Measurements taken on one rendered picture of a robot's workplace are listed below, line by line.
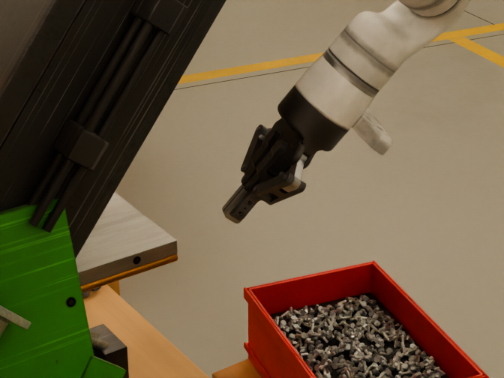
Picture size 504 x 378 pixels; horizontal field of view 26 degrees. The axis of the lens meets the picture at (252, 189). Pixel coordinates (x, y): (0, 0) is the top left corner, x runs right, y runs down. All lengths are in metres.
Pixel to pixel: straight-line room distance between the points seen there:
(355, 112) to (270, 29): 4.45
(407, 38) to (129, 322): 0.63
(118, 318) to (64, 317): 0.47
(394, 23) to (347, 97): 0.09
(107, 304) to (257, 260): 1.90
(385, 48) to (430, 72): 3.95
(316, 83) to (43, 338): 0.37
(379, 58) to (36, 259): 0.39
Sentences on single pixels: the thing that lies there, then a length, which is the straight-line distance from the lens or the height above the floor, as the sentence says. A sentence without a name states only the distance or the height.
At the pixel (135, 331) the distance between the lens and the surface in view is 1.53.
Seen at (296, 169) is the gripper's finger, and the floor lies 1.26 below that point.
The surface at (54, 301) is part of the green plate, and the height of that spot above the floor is 1.18.
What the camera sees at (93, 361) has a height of 1.11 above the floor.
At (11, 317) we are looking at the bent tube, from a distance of 1.03.
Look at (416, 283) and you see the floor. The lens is 3.39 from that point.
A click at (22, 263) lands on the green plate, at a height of 1.22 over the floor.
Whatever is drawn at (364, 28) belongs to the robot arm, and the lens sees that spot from 1.12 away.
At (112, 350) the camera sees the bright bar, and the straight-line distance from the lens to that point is 1.31.
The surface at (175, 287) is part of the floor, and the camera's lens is 3.34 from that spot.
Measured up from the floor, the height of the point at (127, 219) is 1.13.
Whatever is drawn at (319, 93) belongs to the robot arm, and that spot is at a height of 1.34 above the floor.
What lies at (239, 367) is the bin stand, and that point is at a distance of 1.62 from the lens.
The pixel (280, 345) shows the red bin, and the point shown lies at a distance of 1.48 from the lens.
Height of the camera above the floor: 1.75
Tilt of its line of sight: 27 degrees down
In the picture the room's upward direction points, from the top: straight up
